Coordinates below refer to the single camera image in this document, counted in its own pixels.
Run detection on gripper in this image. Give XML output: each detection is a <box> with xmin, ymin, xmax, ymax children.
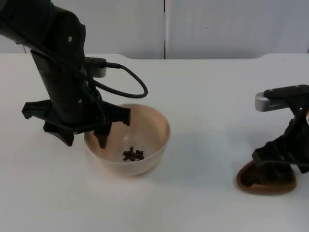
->
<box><xmin>251</xmin><ymin>106</ymin><xmax>309</xmax><ymax>182</ymax></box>
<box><xmin>21</xmin><ymin>50</ymin><xmax>131</xmax><ymax>149</ymax></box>

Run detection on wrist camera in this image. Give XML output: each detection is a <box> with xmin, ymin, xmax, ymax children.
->
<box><xmin>254</xmin><ymin>84</ymin><xmax>309</xmax><ymax>113</ymax></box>
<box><xmin>85</xmin><ymin>57</ymin><xmax>107</xmax><ymax>78</ymax></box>

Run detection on pale wooden bowl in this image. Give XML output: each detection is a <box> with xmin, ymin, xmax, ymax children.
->
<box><xmin>84</xmin><ymin>103</ymin><xmax>171</xmax><ymax>177</ymax></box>

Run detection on dark wooden cup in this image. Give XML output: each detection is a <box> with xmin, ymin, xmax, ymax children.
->
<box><xmin>236</xmin><ymin>160</ymin><xmax>297</xmax><ymax>196</ymax></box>

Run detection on coffee beans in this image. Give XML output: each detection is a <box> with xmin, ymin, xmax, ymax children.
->
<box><xmin>242</xmin><ymin>168</ymin><xmax>266</xmax><ymax>187</ymax></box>
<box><xmin>122</xmin><ymin>145</ymin><xmax>145</xmax><ymax>162</ymax></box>

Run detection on black cable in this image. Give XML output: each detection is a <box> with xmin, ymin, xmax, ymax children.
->
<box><xmin>30</xmin><ymin>47</ymin><xmax>149</xmax><ymax>128</ymax></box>

